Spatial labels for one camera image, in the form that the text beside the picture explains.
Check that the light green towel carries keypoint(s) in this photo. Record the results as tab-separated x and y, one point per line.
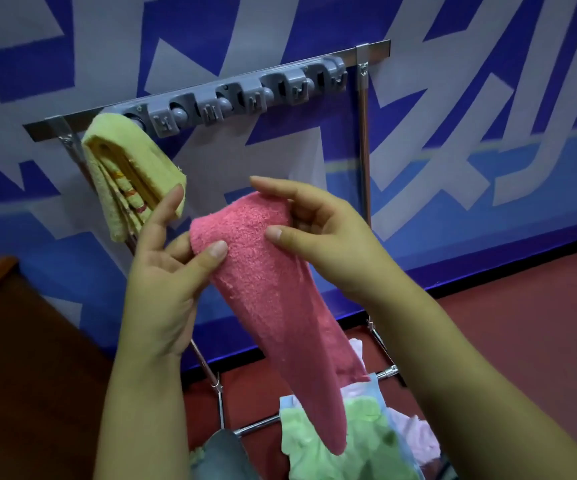
368	439

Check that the light blue towel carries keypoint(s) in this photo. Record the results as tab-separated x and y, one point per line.
376	387

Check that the person's leg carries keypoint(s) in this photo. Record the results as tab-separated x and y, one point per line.
223	457
448	469

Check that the person's right forearm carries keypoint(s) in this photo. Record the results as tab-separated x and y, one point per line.
468	394

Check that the person's right leg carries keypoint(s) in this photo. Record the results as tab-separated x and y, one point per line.
448	469

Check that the blue white printed banner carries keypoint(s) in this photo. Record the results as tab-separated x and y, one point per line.
493	119

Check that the person's left leg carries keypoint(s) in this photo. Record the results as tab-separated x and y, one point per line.
223	457

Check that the person's right hand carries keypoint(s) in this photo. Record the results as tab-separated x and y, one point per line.
338	249

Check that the brown wooden cabinet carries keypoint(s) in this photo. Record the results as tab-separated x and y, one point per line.
23	384

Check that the person's left hand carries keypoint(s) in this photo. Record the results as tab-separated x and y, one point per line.
161	289

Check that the metal rack frame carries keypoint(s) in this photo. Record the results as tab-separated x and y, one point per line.
48	128

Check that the grey plastic hook rail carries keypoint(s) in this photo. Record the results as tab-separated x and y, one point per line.
248	94

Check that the white pink patterned towel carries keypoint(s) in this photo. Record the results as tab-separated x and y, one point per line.
418	434

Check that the yellow striped towel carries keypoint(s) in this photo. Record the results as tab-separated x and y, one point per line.
133	164

